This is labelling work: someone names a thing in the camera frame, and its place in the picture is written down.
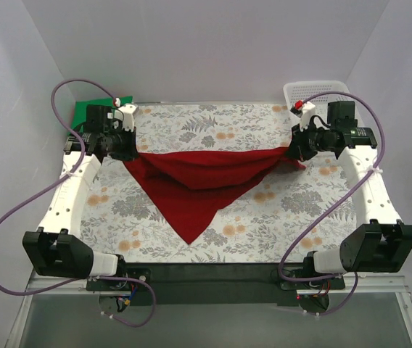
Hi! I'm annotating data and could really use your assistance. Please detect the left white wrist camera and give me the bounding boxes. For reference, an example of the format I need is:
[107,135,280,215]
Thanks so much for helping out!
[107,98,139,132]

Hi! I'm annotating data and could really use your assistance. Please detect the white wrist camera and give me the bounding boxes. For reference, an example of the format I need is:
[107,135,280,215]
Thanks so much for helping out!
[107,98,139,132]
[290,100,316,131]

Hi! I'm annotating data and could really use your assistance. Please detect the aluminium rail frame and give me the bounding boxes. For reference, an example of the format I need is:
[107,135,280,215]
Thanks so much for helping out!
[7,274,412,347]

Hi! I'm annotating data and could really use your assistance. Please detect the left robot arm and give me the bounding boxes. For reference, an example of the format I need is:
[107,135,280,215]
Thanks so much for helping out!
[22,103,139,279]

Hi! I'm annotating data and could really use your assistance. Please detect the floral patterned table mat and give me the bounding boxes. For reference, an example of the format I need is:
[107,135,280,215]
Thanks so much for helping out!
[81,104,356,262]

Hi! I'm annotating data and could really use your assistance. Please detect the green folded t-shirt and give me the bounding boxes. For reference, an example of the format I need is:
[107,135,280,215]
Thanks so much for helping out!
[69,96,132,140]

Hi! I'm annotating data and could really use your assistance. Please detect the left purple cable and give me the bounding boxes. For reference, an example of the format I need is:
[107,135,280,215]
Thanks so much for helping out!
[0,78,157,328]

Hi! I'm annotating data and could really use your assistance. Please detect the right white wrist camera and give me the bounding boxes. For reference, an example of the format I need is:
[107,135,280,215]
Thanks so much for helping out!
[290,100,316,131]

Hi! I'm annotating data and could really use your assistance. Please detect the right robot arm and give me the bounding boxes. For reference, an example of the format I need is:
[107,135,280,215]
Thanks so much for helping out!
[287,101,412,281]

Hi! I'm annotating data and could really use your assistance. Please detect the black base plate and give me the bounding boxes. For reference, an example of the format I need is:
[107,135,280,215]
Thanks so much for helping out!
[85,262,346,307]

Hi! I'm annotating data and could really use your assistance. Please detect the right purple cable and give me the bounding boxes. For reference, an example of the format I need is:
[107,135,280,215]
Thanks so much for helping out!
[277,91,382,317]

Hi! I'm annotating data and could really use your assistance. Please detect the purple cable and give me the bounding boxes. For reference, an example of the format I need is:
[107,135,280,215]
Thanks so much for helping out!
[277,91,382,317]
[0,78,157,328]

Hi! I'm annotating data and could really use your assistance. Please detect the white plastic basket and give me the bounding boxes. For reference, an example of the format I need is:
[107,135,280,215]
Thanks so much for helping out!
[283,80,352,113]

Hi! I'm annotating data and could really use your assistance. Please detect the red t-shirt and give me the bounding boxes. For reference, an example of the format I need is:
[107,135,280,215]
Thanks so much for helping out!
[124,147,304,244]

